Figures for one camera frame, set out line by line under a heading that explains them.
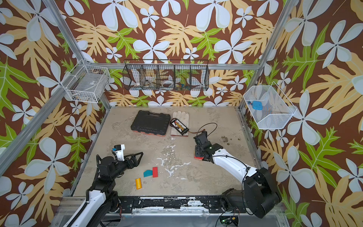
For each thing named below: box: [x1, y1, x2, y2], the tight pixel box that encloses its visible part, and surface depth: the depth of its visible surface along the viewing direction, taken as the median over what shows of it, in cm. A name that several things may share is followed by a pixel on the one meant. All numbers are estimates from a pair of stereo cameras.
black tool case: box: [130, 110, 172, 136], surface depth 107 cm
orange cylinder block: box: [135, 177, 143, 190], surface depth 83 cm
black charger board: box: [171, 117, 190, 136], surface depth 107 cm
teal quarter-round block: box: [143, 169, 153, 178], surface depth 86 cm
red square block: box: [152, 166, 159, 178], surface depth 88 cm
